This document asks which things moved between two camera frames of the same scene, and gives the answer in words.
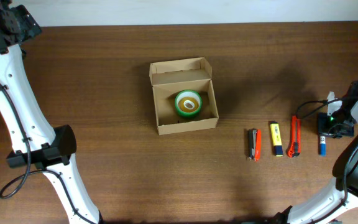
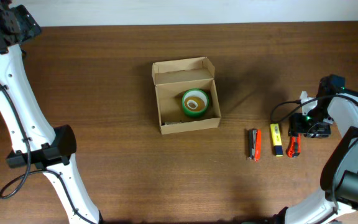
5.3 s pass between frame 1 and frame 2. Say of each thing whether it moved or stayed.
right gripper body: moved
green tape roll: moved
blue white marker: moved
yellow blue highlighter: stayed
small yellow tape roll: moved
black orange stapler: stayed
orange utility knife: stayed
